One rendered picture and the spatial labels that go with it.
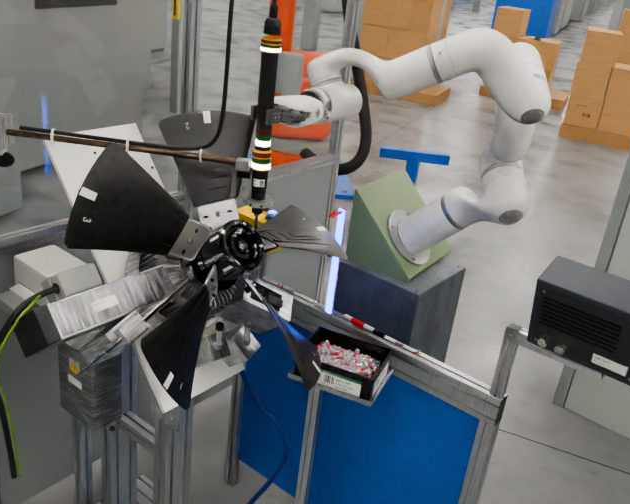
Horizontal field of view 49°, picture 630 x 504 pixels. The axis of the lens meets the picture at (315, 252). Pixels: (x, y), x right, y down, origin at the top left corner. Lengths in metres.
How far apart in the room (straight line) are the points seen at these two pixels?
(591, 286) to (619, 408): 1.84
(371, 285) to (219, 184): 0.72
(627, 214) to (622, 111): 5.92
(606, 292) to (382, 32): 8.24
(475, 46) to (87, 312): 0.99
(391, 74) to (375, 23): 8.04
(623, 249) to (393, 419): 1.46
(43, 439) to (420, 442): 1.23
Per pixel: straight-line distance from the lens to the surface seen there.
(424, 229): 2.11
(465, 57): 1.61
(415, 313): 2.10
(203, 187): 1.62
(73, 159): 1.74
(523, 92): 1.65
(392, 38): 9.63
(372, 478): 2.21
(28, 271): 2.01
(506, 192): 1.95
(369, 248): 2.16
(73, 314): 1.46
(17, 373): 2.31
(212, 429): 2.93
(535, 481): 3.02
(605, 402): 3.41
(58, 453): 2.59
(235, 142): 1.66
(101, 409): 1.92
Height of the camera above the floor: 1.85
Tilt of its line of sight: 24 degrees down
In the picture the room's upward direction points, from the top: 7 degrees clockwise
